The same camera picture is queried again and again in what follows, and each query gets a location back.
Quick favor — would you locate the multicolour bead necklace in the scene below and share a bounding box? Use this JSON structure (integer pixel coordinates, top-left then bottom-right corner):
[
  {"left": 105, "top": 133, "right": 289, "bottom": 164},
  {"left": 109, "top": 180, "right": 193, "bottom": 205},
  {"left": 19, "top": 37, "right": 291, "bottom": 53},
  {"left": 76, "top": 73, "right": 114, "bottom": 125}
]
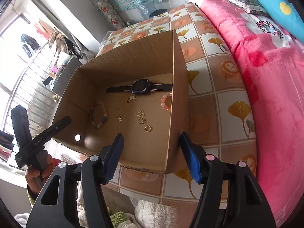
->
[{"left": 89, "top": 101, "right": 109, "bottom": 129}]

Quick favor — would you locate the small gold earring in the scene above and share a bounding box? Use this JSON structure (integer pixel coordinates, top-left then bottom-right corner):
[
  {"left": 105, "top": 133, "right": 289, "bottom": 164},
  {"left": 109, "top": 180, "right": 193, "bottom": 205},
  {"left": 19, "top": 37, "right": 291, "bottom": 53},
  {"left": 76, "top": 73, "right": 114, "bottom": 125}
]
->
[{"left": 116, "top": 115, "right": 123, "bottom": 123}]

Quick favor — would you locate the gold chain jewelry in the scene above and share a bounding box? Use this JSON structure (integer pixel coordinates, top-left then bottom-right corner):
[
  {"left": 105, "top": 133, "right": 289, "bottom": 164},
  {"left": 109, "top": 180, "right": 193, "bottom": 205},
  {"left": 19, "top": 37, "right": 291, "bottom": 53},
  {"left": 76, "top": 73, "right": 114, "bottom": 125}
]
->
[{"left": 137, "top": 111, "right": 146, "bottom": 124}]

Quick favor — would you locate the purple black smartwatch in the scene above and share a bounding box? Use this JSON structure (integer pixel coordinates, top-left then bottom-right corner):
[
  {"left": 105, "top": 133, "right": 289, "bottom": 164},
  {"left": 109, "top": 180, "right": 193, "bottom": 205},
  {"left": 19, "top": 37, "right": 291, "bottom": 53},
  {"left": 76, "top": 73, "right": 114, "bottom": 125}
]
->
[{"left": 106, "top": 79, "right": 173, "bottom": 95}]

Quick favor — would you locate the pink orange bead bracelet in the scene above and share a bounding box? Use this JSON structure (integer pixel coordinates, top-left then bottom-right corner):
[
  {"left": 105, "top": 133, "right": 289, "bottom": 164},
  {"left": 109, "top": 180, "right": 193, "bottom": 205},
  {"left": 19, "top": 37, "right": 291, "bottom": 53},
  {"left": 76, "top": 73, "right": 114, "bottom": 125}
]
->
[{"left": 160, "top": 91, "right": 173, "bottom": 113}]

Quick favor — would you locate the left hand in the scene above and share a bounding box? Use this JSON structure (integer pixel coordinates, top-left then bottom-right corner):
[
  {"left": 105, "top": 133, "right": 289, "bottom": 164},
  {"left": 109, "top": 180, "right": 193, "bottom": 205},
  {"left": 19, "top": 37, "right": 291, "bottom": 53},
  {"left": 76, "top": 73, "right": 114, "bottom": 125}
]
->
[{"left": 25, "top": 155, "right": 55, "bottom": 195}]

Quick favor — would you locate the patterned tablecloth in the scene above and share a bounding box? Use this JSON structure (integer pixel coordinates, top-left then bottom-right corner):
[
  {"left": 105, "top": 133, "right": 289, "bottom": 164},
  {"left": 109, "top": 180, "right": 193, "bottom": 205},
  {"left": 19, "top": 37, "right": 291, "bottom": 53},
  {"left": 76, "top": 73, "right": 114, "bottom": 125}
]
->
[{"left": 97, "top": 3, "right": 257, "bottom": 206}]

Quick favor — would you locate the dark grey cabinet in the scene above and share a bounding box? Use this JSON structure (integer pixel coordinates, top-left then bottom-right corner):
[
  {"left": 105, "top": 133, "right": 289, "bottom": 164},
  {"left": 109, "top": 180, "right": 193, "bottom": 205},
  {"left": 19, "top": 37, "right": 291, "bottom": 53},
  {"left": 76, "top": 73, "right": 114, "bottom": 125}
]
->
[{"left": 51, "top": 57, "right": 82, "bottom": 96}]

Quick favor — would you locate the brown cardboard box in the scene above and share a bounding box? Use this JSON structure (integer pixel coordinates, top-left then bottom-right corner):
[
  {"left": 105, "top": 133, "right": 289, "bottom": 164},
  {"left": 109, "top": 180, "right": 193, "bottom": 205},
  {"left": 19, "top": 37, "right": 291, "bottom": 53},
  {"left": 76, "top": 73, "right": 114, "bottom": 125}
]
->
[{"left": 54, "top": 31, "right": 189, "bottom": 174}]

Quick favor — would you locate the pink blanket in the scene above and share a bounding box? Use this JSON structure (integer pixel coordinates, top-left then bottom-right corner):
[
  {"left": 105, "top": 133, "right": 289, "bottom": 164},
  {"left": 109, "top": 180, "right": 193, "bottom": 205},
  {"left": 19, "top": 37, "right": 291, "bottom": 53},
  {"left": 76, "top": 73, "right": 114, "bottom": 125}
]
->
[{"left": 191, "top": 0, "right": 303, "bottom": 227}]

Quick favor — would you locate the rolled patterned mat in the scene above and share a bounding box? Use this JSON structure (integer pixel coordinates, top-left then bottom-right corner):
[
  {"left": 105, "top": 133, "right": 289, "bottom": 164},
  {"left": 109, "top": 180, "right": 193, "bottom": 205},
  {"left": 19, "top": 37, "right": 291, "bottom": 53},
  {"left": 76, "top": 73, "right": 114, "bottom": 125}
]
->
[{"left": 97, "top": 0, "right": 125, "bottom": 30}]

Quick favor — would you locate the blue cartoon pillow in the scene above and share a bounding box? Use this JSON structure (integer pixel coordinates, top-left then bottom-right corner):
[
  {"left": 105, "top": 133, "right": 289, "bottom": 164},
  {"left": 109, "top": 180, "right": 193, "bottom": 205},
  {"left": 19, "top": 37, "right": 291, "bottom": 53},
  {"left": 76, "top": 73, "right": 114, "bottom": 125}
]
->
[{"left": 258, "top": 0, "right": 303, "bottom": 42}]

